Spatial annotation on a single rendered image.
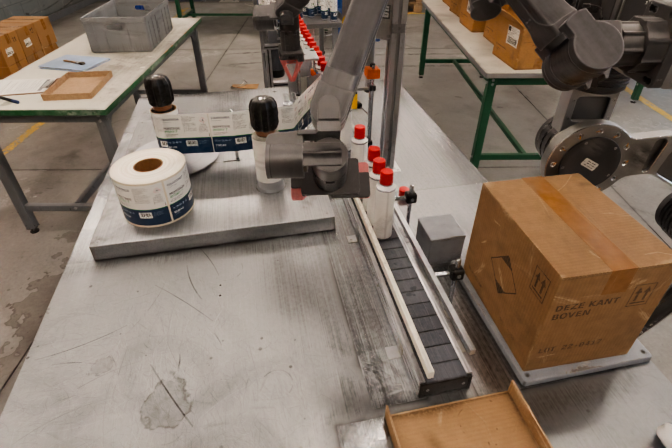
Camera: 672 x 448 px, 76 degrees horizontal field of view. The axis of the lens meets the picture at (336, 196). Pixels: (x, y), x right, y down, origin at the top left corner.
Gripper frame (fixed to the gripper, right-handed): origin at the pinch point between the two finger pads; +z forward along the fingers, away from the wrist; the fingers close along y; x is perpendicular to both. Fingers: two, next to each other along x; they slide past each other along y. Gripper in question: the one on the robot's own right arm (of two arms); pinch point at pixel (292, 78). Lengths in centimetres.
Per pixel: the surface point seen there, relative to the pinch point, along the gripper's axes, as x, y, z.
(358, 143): 16.9, 18.0, 14.5
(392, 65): 31.3, 1.1, -2.5
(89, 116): -94, -89, 45
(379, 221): 17, 44, 24
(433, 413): 15, 90, 35
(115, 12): -107, -235, 27
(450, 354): 22, 81, 30
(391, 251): 19, 49, 30
